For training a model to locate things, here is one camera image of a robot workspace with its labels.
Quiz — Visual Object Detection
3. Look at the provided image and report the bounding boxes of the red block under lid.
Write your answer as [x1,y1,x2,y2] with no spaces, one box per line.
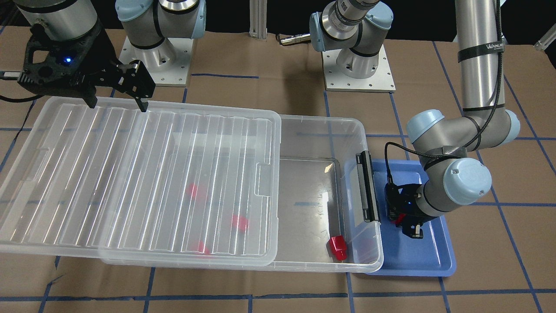
[231,215,249,233]
[185,183,207,202]
[191,241,211,256]

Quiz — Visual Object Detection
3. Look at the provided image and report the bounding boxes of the red block in box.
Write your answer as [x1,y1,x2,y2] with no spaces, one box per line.
[328,234,348,261]

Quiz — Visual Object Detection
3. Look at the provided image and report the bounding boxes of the blue plastic tray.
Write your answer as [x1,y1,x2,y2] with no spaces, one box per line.
[372,159,457,277]

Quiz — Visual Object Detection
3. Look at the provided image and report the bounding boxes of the clear plastic storage box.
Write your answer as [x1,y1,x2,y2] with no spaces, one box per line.
[99,111,384,272]

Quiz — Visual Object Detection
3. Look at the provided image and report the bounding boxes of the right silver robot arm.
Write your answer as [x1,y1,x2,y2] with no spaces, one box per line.
[14,0,206,112]

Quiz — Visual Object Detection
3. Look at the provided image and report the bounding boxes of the red block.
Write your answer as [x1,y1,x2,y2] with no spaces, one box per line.
[328,234,348,261]
[231,215,249,233]
[394,213,407,226]
[185,183,207,202]
[191,241,211,256]

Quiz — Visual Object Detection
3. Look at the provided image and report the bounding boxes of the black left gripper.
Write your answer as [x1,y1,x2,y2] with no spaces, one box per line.
[385,183,426,240]

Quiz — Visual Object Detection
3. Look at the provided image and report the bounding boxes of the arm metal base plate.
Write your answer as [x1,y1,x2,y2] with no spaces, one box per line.
[321,45,397,93]
[119,38,195,87]

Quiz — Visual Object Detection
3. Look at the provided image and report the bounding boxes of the aluminium frame post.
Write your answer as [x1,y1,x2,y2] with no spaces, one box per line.
[248,0,268,41]

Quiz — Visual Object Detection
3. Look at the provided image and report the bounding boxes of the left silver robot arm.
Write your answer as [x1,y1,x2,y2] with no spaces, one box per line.
[309,0,520,239]

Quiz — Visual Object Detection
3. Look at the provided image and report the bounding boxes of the clear plastic box lid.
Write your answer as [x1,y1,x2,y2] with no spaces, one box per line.
[1,97,281,269]

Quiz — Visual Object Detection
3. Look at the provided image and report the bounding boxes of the black box latch handle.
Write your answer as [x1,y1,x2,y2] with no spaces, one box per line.
[356,150,381,223]

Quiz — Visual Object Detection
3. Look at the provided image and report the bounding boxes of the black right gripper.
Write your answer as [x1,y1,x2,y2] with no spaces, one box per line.
[17,22,156,112]

